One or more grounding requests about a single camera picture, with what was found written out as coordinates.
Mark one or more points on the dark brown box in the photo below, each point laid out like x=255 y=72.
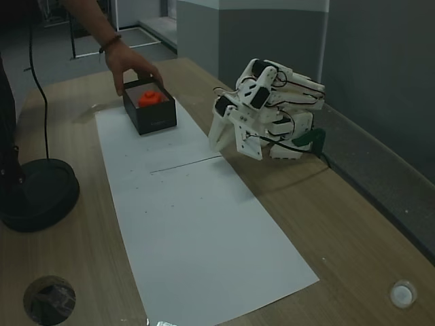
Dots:
x=158 y=117

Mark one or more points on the orange cube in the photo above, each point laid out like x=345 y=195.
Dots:
x=149 y=99

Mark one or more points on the person's hand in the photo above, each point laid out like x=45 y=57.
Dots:
x=130 y=62

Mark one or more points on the white paper sheet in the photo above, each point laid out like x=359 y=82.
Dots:
x=210 y=237
x=163 y=149

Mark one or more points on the green table clamp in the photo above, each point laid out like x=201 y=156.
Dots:
x=307 y=138

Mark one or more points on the grey desk divider panel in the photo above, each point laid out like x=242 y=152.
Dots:
x=391 y=176

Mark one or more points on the black round lamp base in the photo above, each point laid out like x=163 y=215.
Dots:
x=40 y=197

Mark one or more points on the shiny tape scrap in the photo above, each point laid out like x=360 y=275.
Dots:
x=163 y=322

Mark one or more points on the white round plastic cap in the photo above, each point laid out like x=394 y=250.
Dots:
x=403 y=294

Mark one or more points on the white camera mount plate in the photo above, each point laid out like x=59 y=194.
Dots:
x=248 y=142

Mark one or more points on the black metal post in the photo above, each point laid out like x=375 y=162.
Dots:
x=72 y=47

